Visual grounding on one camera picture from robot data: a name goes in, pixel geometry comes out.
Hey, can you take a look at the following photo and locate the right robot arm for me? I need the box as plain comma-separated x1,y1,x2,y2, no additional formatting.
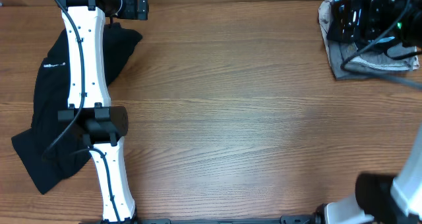
315,0,421,223

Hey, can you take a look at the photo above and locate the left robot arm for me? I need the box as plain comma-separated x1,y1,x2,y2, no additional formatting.
54,0,149,223

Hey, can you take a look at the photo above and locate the beige patterned garment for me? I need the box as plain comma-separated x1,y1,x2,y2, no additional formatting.
318,0,419,77

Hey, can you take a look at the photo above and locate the grey folded garment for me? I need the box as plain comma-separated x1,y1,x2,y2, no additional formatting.
324,37,419,80

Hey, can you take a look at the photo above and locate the black t-shirt on left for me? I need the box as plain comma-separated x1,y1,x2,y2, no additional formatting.
11,23,142,194

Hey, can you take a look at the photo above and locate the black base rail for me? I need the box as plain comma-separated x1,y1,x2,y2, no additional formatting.
136,214,325,224

